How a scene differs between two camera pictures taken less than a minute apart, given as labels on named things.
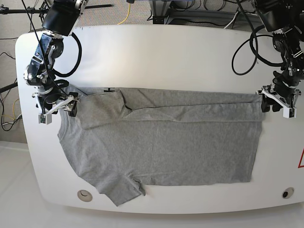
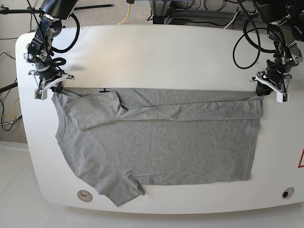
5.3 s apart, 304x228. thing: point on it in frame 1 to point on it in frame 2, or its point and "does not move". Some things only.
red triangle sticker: [299, 163] does not move
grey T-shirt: [128, 138] does not move
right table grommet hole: [288, 192] does not move
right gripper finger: [265, 104] to [259, 89]
